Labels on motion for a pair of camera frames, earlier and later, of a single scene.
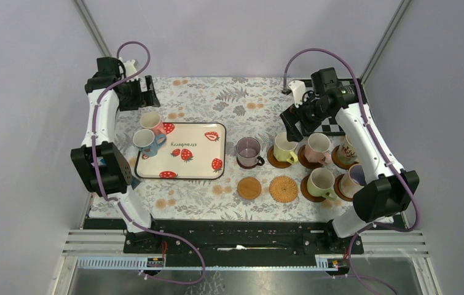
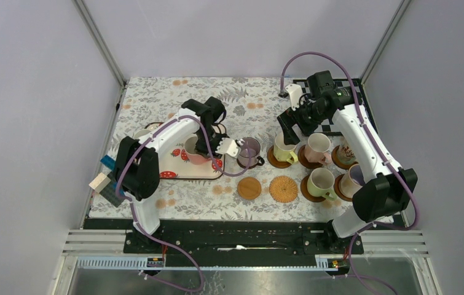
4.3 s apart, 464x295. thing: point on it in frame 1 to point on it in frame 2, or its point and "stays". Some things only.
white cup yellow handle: (283, 149) stays
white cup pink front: (316, 147) stays
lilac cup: (352, 181) stays
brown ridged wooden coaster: (306, 193) stays
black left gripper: (143, 98) to (213, 149)
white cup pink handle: (152, 120) to (191, 152)
